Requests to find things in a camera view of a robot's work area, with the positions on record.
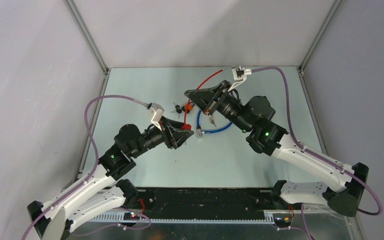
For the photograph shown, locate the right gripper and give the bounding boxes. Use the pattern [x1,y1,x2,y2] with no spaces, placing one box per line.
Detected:
[185,80,253,134]

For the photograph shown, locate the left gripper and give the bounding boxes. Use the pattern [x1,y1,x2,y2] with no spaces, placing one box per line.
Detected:
[130,115,194,158]

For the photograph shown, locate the red cable padlock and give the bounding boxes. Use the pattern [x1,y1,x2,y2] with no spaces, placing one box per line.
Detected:
[181,68,226,130]

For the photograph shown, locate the blue cable lock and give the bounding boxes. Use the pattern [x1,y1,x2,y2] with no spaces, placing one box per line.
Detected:
[196,110,233,139]

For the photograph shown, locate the orange black padlock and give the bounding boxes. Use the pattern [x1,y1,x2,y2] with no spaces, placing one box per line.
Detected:
[181,102,195,114]

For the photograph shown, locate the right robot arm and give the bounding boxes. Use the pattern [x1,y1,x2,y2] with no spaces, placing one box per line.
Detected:
[184,80,369,217]

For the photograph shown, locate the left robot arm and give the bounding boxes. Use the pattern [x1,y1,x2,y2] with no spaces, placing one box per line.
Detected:
[27,117,194,240]

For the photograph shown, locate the black head padlock key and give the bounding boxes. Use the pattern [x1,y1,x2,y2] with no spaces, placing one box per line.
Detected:
[171,102,183,119]

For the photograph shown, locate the blue lock key pair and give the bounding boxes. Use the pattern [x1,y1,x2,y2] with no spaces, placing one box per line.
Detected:
[208,115,217,127]

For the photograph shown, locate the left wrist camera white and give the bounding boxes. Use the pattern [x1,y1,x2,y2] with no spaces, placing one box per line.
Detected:
[147,102,165,131]

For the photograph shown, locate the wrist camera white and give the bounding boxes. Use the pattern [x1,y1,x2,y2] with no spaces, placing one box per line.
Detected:
[228,66,252,92]
[147,102,165,131]

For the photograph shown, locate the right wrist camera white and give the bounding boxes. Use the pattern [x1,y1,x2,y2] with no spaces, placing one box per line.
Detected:
[228,66,252,92]

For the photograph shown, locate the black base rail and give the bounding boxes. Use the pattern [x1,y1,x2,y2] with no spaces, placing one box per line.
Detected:
[105,187,299,220]

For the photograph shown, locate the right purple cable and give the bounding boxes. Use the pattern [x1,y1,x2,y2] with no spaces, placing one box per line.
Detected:
[250,66,383,217]

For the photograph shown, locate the purple cable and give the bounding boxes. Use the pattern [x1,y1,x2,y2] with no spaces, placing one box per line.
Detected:
[21,95,150,240]
[250,66,383,217]

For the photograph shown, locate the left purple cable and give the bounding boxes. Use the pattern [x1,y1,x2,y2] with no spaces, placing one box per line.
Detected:
[21,95,150,240]

